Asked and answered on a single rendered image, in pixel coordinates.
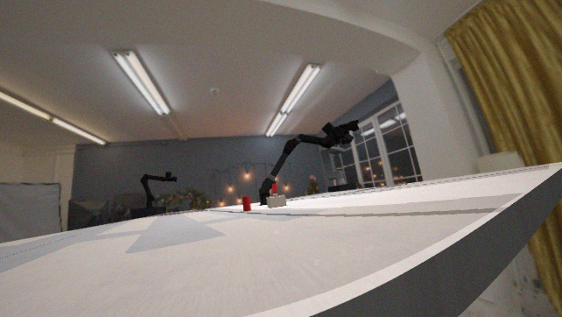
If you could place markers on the cream square block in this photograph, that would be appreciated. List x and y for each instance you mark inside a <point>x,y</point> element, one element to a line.
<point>274,202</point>

